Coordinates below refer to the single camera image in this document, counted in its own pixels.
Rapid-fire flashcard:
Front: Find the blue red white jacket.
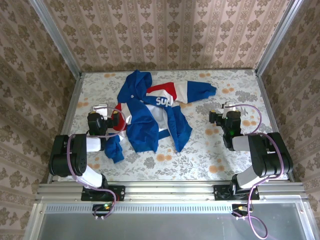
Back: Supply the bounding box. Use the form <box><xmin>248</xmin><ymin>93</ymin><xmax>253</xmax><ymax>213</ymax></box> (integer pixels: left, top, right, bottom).
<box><xmin>104</xmin><ymin>69</ymin><xmax>218</xmax><ymax>164</ymax></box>

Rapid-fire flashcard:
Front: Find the grey metal panel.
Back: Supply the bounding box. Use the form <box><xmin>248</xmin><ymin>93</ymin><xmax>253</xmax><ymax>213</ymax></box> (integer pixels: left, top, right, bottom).
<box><xmin>23</xmin><ymin>202</ymin><xmax>320</xmax><ymax>240</ymax></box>

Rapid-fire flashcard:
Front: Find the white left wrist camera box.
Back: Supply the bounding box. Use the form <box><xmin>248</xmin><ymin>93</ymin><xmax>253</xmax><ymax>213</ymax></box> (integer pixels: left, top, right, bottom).
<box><xmin>92</xmin><ymin>103</ymin><xmax>109</xmax><ymax>119</ymax></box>

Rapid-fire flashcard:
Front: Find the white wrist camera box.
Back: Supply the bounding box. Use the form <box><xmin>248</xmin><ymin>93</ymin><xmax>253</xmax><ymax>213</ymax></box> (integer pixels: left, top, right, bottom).
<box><xmin>222</xmin><ymin>101</ymin><xmax>238</xmax><ymax>111</ymax></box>
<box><xmin>92</xmin><ymin>103</ymin><xmax>109</xmax><ymax>119</ymax></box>

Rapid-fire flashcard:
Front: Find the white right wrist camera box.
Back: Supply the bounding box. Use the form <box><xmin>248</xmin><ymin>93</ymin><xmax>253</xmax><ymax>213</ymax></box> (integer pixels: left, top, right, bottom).
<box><xmin>222</xmin><ymin>101</ymin><xmax>238</xmax><ymax>111</ymax></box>

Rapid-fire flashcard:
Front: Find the aluminium table side rail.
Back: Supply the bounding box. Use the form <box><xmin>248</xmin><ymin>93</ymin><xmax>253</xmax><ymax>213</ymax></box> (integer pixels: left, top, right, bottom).
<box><xmin>254</xmin><ymin>69</ymin><xmax>296</xmax><ymax>181</ymax></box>
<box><xmin>47</xmin><ymin>72</ymin><xmax>84</xmax><ymax>184</ymax></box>

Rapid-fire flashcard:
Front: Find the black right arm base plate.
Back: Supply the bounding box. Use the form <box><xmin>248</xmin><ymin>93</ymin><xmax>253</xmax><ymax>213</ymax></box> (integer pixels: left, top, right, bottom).
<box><xmin>213</xmin><ymin>184</ymin><xmax>260</xmax><ymax>202</ymax></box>

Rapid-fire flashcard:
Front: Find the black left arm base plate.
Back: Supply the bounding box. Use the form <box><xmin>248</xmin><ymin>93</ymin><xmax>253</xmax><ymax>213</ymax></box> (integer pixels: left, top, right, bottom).
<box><xmin>81</xmin><ymin>185</ymin><xmax>126</xmax><ymax>202</ymax></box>

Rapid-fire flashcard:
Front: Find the aluminium frame post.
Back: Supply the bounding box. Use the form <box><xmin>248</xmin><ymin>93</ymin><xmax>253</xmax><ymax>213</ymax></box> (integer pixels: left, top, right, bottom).
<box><xmin>254</xmin><ymin>0</ymin><xmax>306</xmax><ymax>76</ymax></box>
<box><xmin>28</xmin><ymin>0</ymin><xmax>82</xmax><ymax>76</ymax></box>

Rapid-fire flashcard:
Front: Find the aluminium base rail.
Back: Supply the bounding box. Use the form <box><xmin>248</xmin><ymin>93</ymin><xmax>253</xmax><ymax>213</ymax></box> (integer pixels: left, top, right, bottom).
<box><xmin>34</xmin><ymin>181</ymin><xmax>307</xmax><ymax>201</ymax></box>

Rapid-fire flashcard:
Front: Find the slotted metal cable duct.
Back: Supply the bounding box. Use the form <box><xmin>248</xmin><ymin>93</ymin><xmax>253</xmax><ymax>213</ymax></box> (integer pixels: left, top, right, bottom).
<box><xmin>41</xmin><ymin>202</ymin><xmax>305</xmax><ymax>214</ymax></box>

